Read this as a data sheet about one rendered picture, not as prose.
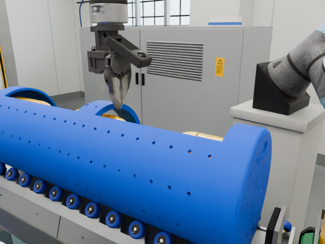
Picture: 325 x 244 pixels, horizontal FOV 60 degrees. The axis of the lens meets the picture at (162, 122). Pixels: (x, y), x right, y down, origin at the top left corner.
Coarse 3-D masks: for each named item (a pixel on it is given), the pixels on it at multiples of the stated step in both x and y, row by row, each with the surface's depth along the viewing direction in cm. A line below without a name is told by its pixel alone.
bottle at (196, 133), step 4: (184, 132) 67; (188, 132) 66; (192, 132) 65; (196, 132) 65; (200, 136) 63; (204, 136) 63; (208, 136) 63; (212, 136) 63; (216, 136) 63; (220, 140) 61
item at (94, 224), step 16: (0, 176) 99; (16, 192) 93; (32, 192) 90; (48, 208) 85; (64, 208) 82; (80, 208) 80; (80, 224) 78; (96, 224) 76; (112, 240) 72; (128, 240) 70; (144, 240) 69
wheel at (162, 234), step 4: (160, 232) 65; (164, 232) 65; (168, 232) 65; (156, 236) 66; (160, 236) 65; (164, 236) 65; (168, 236) 64; (156, 240) 65; (160, 240) 65; (164, 240) 64; (168, 240) 64; (172, 240) 65
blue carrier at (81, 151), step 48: (0, 96) 92; (48, 96) 107; (0, 144) 85; (48, 144) 74; (96, 144) 66; (144, 144) 61; (192, 144) 56; (240, 144) 53; (96, 192) 68; (144, 192) 59; (192, 192) 53; (240, 192) 49; (192, 240) 58; (240, 240) 54
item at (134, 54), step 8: (112, 40) 67; (120, 40) 68; (112, 48) 68; (120, 48) 67; (128, 48) 66; (136, 48) 68; (128, 56) 66; (136, 56) 65; (144, 56) 66; (136, 64) 66; (144, 64) 66
